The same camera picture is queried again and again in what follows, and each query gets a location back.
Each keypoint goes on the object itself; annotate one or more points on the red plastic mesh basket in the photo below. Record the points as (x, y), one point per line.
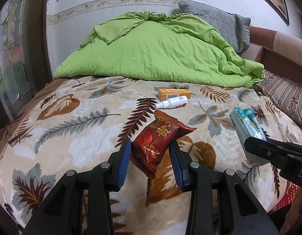
(288, 198)

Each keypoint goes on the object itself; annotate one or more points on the leaf-printed beige blanket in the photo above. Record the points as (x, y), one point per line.
(80, 132)

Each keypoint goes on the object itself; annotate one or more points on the brown and beige headboard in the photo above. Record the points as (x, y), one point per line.
(283, 44)

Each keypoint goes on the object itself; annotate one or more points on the teal tissue packet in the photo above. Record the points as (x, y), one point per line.
(248, 129)

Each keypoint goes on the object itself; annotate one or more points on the green quilt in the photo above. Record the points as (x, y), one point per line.
(153, 49)

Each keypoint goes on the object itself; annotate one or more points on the orange small box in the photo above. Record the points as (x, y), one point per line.
(175, 93)

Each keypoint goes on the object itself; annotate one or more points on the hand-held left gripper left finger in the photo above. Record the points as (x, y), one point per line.
(124, 166)

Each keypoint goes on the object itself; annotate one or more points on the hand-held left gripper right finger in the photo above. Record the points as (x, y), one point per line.
(176, 170)

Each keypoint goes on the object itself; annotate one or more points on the grey quilted pillow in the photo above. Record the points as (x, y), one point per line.
(214, 17)

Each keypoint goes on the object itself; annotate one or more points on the white spray bottle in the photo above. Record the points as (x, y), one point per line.
(175, 101)

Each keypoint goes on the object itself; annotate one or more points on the wooden door with patterned glass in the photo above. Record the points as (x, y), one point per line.
(18, 41)

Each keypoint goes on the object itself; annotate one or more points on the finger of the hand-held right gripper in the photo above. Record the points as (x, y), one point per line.
(261, 148)

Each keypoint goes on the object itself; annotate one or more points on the striped beige pillow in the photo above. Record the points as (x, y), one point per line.
(288, 95)

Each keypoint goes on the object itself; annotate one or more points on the red snack packet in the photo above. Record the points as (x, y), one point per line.
(155, 139)

